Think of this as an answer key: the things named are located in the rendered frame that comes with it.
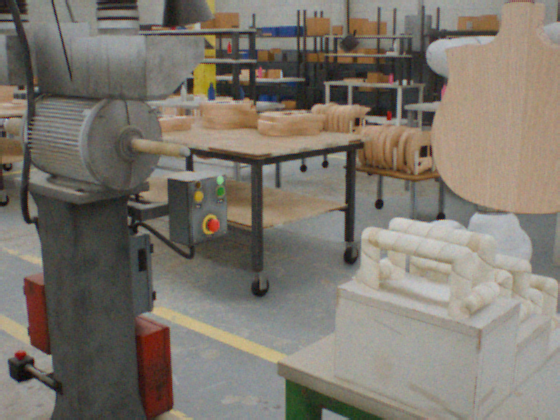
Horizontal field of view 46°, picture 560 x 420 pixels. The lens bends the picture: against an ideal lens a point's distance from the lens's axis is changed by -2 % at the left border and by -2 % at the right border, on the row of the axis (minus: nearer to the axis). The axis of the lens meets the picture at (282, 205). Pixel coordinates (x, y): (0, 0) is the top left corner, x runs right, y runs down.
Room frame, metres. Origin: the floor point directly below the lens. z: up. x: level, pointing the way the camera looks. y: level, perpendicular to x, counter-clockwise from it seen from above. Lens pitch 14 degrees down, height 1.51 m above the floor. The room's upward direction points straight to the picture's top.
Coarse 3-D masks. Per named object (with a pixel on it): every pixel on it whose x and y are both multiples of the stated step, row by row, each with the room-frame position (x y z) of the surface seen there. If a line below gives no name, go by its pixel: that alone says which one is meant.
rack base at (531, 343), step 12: (528, 324) 1.10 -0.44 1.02; (540, 324) 1.10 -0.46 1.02; (528, 336) 1.05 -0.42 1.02; (540, 336) 1.09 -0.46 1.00; (528, 348) 1.05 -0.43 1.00; (540, 348) 1.10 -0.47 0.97; (516, 360) 1.01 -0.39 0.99; (528, 360) 1.06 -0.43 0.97; (540, 360) 1.10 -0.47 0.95; (516, 372) 1.02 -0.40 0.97; (528, 372) 1.06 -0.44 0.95; (516, 384) 1.02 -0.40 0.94
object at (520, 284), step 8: (520, 272) 1.12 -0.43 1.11; (528, 272) 1.12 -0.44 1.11; (512, 280) 1.13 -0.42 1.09; (520, 280) 1.12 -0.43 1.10; (528, 280) 1.12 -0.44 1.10; (512, 288) 1.13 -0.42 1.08; (520, 288) 1.12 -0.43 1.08; (528, 288) 1.12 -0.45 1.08; (512, 296) 1.13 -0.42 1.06; (520, 296) 1.12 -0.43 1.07
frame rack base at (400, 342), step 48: (336, 288) 1.08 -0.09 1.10; (384, 288) 1.07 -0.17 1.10; (432, 288) 1.07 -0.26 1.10; (336, 336) 1.08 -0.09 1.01; (384, 336) 1.01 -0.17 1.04; (432, 336) 0.95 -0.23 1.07; (480, 336) 0.90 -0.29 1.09; (384, 384) 1.01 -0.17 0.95; (432, 384) 0.95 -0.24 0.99; (480, 384) 0.91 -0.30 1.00
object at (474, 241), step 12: (396, 228) 1.11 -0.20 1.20; (408, 228) 1.10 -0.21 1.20; (420, 228) 1.08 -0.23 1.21; (432, 228) 1.07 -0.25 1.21; (444, 228) 1.06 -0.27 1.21; (444, 240) 1.05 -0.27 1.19; (456, 240) 1.04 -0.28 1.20; (468, 240) 1.02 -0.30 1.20; (480, 240) 1.01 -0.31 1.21; (492, 240) 1.01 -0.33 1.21
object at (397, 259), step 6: (390, 228) 1.12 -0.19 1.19; (390, 252) 1.12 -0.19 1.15; (396, 252) 1.11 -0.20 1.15; (390, 258) 1.12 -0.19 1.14; (396, 258) 1.11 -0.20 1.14; (402, 258) 1.12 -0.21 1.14; (396, 264) 1.11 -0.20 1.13; (402, 264) 1.12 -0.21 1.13; (396, 270) 1.11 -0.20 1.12; (402, 270) 1.12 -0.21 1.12; (390, 276) 1.12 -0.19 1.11; (396, 276) 1.11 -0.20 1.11; (402, 276) 1.12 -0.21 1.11
